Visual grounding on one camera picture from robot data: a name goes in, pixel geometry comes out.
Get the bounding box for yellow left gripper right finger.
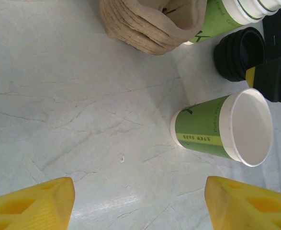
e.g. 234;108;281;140
205;176;281;230

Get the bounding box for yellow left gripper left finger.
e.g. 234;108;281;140
0;176;76;230

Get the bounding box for green paper coffee cup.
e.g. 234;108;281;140
170;88;273;167

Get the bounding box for black and grey chessboard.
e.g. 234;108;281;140
262;6;281;61

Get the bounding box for stack of black cup lids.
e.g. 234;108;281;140
213;26;267;82

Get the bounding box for stack of green paper cups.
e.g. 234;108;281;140
183;0;281;46

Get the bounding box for stack of cardboard cup carriers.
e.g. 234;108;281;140
99;0;208;56

